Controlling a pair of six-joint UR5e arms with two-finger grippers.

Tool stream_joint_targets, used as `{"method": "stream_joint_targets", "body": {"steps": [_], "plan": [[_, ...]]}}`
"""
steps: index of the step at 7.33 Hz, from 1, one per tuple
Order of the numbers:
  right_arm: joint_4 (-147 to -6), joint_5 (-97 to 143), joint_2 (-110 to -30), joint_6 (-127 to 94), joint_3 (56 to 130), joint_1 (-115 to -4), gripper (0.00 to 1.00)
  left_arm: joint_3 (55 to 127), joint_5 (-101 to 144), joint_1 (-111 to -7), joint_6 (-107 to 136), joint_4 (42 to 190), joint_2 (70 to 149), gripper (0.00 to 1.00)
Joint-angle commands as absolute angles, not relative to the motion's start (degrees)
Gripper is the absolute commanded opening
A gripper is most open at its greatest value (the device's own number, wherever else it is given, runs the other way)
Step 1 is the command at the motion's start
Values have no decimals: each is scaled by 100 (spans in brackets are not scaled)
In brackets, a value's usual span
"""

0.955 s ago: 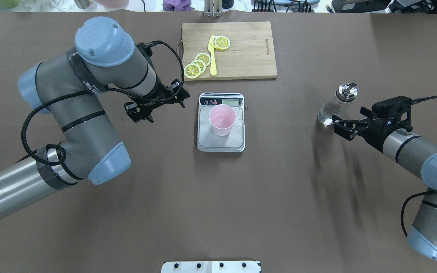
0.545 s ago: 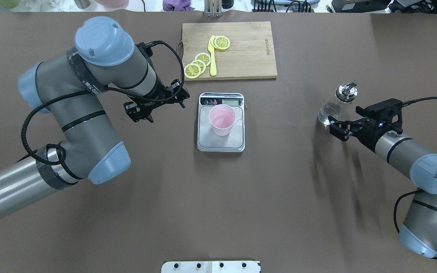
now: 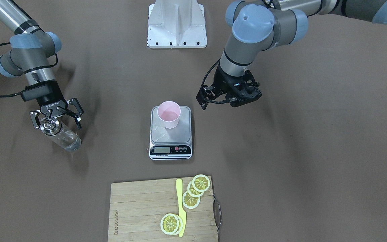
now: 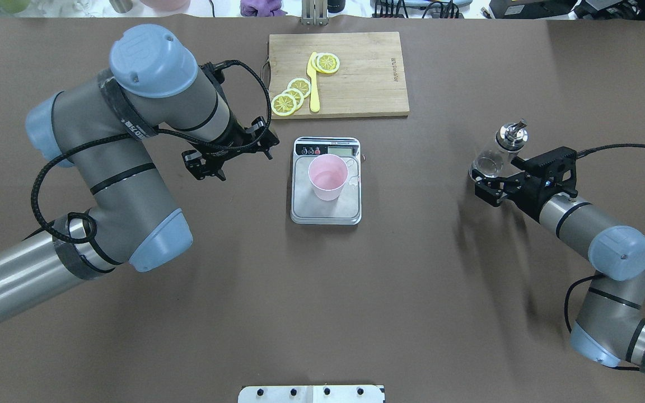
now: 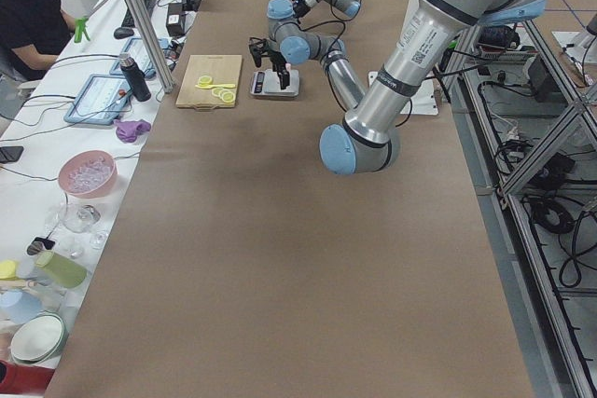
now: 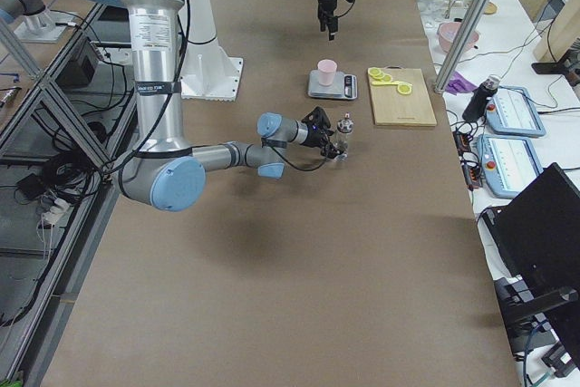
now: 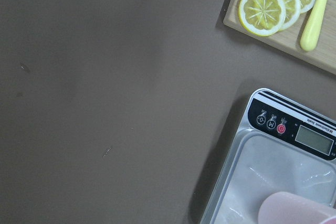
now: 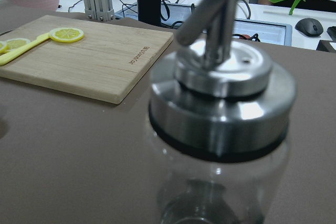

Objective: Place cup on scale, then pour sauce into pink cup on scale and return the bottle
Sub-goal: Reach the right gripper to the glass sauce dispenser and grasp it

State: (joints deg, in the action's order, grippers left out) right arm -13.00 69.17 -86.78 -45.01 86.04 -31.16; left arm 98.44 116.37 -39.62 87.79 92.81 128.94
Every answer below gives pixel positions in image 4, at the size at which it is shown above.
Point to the glass sauce dispenser bottle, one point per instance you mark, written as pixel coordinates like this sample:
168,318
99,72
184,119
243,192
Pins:
496,151

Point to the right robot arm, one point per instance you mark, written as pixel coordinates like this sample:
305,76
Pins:
609,328

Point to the yellow plastic knife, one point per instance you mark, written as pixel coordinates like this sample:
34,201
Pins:
314,101

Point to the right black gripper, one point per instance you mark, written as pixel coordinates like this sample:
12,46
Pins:
528,200

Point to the lemon slice behind front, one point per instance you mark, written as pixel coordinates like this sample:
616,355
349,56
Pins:
313,62

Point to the green cup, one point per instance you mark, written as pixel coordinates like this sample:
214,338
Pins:
14,6

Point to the white metal mount base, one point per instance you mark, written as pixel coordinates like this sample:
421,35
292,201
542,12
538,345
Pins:
313,393

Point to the purple cloth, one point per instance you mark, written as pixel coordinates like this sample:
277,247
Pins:
261,8

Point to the lemon slice front single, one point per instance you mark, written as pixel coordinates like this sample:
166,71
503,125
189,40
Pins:
327,63

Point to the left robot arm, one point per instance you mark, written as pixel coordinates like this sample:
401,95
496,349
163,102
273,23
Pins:
153,85

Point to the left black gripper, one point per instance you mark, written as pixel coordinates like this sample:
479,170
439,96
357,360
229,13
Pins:
226,143

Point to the right gripper camera mount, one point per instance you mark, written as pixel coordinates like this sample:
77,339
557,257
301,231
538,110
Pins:
561,163

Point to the aluminium frame post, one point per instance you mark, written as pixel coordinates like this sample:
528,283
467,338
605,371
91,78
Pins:
314,13

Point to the pink plastic cup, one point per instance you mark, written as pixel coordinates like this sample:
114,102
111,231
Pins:
328,175

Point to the digital kitchen scale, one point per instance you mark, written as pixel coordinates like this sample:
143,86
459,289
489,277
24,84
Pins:
305,207

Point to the bamboo cutting board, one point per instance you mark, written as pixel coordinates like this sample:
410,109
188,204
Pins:
369,83

